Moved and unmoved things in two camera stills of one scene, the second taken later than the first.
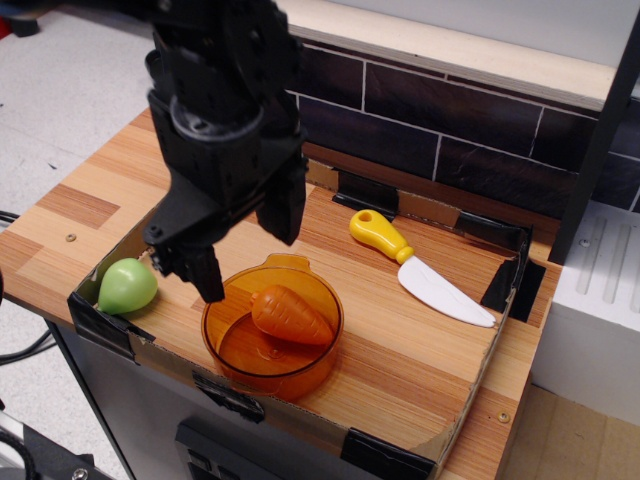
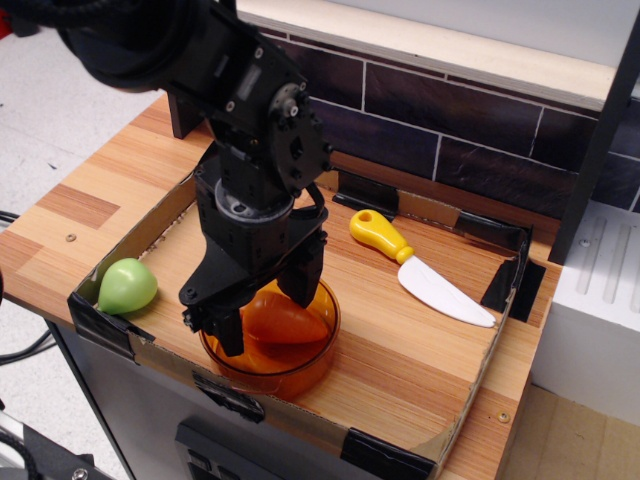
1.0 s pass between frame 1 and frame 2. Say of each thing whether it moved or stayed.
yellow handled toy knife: stayed
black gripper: moved
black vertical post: stayed
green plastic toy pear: stayed
